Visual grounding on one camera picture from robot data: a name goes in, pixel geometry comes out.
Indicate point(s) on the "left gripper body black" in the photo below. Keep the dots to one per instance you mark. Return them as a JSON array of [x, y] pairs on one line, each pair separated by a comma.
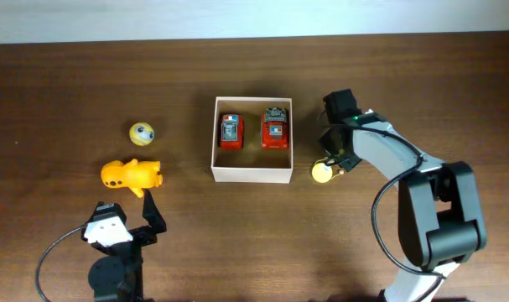
[[142, 235]]

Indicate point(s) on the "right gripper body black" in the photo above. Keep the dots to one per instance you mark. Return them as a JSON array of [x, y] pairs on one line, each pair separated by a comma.
[[345, 150]]

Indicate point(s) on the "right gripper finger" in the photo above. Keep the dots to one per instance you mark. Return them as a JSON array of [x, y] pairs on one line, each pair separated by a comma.
[[333, 141], [348, 161]]

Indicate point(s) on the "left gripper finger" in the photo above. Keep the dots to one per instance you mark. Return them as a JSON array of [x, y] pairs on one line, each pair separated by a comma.
[[152, 215], [103, 211]]

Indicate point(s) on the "yellow wooden rattle drum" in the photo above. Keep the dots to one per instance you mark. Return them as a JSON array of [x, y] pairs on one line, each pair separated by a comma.
[[325, 170]]

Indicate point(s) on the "orange toy dog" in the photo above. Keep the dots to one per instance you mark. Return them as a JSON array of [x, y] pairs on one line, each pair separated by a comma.
[[135, 175]]

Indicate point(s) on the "red toy fire truck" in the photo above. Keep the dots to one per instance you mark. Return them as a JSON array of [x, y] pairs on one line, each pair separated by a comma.
[[275, 130]]

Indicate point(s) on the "red toy police car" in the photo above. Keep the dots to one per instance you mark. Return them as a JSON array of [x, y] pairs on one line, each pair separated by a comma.
[[232, 130]]

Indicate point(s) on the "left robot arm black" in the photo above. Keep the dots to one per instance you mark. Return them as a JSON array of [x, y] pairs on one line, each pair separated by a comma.
[[118, 276]]

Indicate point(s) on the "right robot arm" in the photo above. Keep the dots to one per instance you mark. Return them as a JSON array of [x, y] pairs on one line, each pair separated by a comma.
[[440, 224]]

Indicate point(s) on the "yellow face ball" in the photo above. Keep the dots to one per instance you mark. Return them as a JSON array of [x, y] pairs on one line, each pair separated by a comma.
[[141, 134]]

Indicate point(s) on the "white cardboard box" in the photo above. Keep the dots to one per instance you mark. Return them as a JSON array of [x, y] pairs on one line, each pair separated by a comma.
[[251, 163]]

